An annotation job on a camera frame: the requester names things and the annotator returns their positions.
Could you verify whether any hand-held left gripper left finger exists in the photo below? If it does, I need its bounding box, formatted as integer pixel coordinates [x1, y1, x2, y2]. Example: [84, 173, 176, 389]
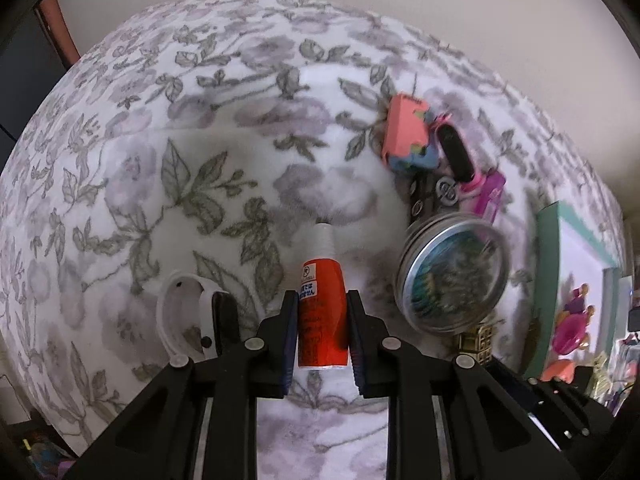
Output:
[62, 290, 301, 480]

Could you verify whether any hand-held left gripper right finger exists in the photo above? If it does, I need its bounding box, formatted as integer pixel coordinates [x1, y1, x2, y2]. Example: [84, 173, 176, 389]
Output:
[346, 290, 583, 480]

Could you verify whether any orange plastic toy box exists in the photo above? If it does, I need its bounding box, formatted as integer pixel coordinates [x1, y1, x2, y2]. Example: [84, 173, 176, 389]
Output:
[541, 360, 576, 383]

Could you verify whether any red glue tube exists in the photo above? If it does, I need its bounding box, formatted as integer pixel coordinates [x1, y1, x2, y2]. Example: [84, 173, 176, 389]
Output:
[297, 222, 348, 371]

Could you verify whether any toy doll with pink helmet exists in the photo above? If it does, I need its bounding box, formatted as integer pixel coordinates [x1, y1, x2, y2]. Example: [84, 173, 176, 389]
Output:
[552, 284, 598, 356]

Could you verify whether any round metal tin clear lid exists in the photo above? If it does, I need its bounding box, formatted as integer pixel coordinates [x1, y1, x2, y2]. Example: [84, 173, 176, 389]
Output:
[395, 211, 512, 335]

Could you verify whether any gold patterned metal bar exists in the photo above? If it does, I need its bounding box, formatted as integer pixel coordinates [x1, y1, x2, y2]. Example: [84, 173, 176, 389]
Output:
[457, 322, 501, 366]

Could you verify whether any teal rimmed white tray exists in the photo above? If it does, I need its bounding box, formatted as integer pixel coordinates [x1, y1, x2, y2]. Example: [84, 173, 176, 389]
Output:
[522, 201, 621, 386]

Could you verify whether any small purple plastic case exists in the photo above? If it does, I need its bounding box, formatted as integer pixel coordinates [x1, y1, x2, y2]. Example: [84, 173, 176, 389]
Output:
[470, 169, 507, 223]

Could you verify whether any pink watch with black face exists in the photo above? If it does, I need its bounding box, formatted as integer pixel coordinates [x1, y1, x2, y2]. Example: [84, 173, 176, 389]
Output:
[432, 112, 486, 201]

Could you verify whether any salmon and blue foam cube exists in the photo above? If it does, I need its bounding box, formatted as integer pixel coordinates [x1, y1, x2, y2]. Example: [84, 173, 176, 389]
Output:
[381, 92, 441, 176]

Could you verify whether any white wrist watch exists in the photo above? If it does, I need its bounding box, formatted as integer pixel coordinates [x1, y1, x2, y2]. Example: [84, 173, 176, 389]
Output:
[156, 270, 241, 363]

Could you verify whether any dark cabinet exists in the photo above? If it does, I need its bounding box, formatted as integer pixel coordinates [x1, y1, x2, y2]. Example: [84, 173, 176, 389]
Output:
[0, 5, 76, 166]

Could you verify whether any orange red board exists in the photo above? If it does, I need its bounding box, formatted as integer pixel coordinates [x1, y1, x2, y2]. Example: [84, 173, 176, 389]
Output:
[34, 0, 81, 68]

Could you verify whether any black strap with metal buckle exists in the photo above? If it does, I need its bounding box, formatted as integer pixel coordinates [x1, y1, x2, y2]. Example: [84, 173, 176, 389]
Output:
[407, 172, 461, 226]

